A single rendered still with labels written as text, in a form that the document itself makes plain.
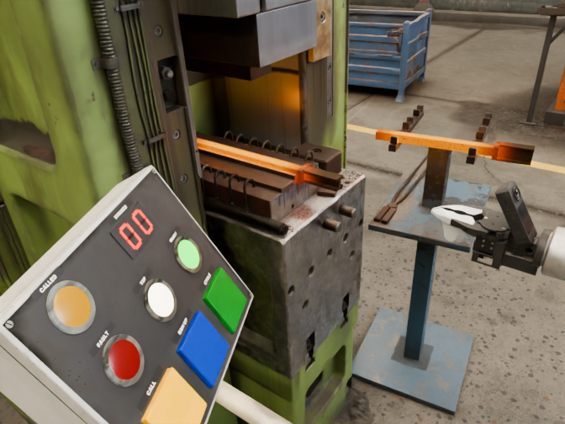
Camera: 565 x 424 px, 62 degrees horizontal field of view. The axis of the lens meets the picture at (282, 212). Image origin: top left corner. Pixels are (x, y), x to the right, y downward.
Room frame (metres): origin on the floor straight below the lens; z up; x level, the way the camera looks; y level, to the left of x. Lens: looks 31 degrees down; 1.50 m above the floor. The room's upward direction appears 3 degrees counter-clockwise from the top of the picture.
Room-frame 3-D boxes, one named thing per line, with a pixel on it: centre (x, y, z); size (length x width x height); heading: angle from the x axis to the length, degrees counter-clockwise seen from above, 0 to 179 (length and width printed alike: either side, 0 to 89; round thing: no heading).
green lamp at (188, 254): (0.57, 0.14, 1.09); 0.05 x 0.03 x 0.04; 142
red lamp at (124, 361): (0.37, 0.19, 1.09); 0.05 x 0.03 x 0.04; 142
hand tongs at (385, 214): (1.46, -0.46, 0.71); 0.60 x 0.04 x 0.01; 147
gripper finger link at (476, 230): (0.74, -0.36, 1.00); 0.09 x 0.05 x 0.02; 52
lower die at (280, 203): (1.11, 0.13, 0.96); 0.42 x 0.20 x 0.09; 52
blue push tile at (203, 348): (0.46, 0.12, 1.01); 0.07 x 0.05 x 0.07; 167
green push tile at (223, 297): (0.56, 0.10, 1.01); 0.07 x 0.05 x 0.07; 167
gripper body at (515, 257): (0.72, -0.42, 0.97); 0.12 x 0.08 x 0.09; 52
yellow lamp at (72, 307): (0.38, 0.23, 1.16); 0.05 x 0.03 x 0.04; 142
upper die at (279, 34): (1.11, 0.13, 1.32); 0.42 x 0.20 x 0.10; 52
